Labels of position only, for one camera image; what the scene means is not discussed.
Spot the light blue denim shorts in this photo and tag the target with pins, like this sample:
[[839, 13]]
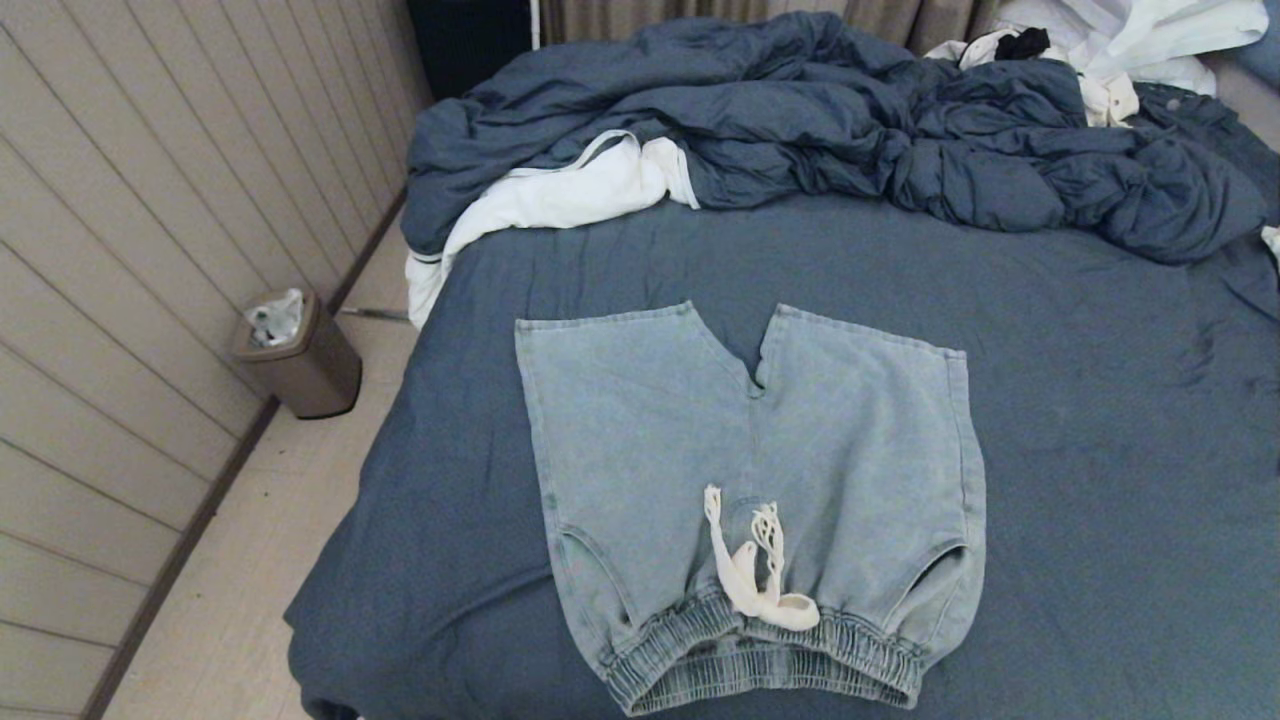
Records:
[[640, 430]]

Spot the crumpled dark blue duvet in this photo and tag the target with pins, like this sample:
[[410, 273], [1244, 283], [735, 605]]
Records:
[[800, 110]]

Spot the brown metal trash bin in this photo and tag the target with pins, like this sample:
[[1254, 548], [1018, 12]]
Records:
[[315, 375]]

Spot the beige curtain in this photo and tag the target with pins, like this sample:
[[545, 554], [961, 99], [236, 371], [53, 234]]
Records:
[[580, 20]]

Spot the thin white pole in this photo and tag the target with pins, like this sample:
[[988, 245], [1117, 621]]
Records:
[[535, 20]]

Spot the dark cabinet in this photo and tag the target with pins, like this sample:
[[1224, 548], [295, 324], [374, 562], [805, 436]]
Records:
[[465, 40]]

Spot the dark blue bed sheet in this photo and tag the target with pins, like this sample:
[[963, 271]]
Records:
[[1100, 450]]

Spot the small black garment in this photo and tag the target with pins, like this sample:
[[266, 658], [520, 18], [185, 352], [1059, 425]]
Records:
[[1025, 43]]

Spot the cream button shirt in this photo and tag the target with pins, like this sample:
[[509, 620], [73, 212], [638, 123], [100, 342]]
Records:
[[1110, 100]]

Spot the crumpled white shirt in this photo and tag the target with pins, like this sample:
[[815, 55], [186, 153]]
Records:
[[1150, 30]]

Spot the dark blue denim jacket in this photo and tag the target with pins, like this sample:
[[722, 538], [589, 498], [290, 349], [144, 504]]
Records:
[[1200, 110]]

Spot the white blurry object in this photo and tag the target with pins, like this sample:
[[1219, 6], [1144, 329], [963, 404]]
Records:
[[1273, 245]]

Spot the blue pillow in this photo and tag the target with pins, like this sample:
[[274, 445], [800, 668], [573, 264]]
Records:
[[1265, 55]]

